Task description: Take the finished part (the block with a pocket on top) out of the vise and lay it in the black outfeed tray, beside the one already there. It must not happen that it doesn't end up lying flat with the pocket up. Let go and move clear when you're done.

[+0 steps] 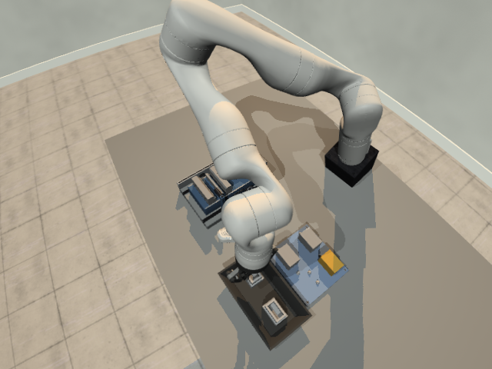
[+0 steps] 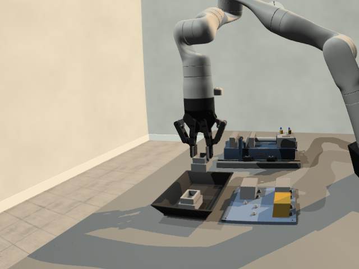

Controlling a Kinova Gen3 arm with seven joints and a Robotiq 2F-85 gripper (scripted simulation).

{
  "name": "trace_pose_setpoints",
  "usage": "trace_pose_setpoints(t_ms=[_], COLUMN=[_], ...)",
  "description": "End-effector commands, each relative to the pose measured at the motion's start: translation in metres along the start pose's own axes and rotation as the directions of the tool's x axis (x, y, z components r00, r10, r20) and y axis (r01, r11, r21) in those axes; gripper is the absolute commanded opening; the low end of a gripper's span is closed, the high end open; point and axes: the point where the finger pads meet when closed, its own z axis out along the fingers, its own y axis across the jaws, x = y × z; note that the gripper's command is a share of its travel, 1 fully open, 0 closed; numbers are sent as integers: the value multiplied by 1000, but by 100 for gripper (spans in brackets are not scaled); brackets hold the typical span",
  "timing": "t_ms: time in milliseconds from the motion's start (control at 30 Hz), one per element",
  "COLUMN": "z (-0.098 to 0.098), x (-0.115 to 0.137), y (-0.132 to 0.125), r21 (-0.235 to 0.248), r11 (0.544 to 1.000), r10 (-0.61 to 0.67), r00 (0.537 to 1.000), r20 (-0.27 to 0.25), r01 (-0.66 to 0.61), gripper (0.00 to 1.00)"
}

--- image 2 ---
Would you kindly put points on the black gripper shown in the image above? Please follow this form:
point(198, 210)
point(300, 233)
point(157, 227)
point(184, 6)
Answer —
point(200, 117)

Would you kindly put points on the yellow-orange block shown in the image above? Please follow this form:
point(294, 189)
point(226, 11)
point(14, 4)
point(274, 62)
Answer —
point(282, 203)

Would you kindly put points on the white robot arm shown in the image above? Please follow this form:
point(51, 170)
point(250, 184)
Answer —
point(339, 51)

